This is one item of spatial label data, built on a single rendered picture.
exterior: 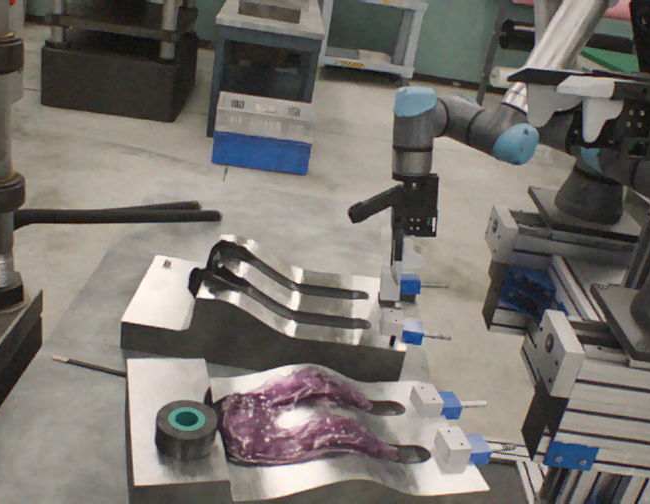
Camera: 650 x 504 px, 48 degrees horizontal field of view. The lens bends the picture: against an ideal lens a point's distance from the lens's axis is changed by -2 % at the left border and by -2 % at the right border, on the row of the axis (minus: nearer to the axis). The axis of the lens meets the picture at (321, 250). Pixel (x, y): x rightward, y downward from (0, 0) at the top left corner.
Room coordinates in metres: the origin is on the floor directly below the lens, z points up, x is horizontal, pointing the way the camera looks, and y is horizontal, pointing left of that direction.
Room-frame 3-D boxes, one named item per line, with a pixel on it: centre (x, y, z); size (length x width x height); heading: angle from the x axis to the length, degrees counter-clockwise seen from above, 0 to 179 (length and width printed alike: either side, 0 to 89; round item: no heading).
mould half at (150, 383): (0.85, -0.02, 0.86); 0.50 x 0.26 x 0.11; 109
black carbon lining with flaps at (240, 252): (1.20, 0.06, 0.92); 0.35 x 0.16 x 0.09; 92
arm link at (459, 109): (1.37, -0.21, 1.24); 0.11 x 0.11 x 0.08; 45
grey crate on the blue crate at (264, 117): (4.46, 0.49, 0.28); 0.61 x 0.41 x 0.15; 96
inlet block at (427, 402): (1.00, -0.26, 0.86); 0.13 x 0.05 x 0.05; 109
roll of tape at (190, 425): (0.74, 0.13, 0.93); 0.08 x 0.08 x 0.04
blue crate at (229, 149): (4.46, 0.49, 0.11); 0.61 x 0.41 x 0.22; 96
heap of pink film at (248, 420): (0.86, -0.02, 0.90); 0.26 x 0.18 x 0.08; 109
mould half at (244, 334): (1.21, 0.08, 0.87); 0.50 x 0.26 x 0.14; 92
